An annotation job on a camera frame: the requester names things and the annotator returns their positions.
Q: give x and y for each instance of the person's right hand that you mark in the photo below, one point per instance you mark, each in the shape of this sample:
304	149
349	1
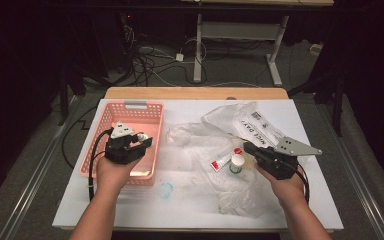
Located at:
290	191

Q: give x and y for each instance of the white board sheet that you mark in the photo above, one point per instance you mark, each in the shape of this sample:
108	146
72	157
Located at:
180	110

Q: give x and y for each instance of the wooden table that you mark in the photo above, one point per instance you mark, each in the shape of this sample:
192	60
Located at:
196	92

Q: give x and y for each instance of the small white-capped jar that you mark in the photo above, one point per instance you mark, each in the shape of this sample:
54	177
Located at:
237	163

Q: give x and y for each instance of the red and white tube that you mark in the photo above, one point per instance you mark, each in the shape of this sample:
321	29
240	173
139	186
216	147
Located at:
223	161

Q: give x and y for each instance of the person's left hand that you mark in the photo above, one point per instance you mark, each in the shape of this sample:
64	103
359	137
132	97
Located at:
111	178

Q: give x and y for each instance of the clear smiley plastic bag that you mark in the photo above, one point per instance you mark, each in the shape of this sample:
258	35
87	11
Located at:
213	186

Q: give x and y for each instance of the white power adapter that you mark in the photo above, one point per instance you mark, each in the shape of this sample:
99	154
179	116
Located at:
179	57

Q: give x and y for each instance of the black stand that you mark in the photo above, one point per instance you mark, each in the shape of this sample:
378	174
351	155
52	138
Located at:
338	110
63	103

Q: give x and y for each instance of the white metal desk frame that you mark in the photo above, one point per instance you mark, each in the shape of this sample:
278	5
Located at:
240	30

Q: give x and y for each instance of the white box on floor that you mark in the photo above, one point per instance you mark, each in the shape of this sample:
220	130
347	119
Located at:
316	49

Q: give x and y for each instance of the metal floor rail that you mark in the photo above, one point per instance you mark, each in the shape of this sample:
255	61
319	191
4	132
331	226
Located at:
33	181
360	190

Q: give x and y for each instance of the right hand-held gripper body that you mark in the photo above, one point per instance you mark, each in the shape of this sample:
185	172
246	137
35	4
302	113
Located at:
280	165

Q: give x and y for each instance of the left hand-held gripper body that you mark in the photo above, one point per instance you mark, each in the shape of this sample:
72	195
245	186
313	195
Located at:
121	150

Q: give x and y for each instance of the pink plastic basket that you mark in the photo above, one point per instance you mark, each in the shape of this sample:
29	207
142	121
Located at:
146	116

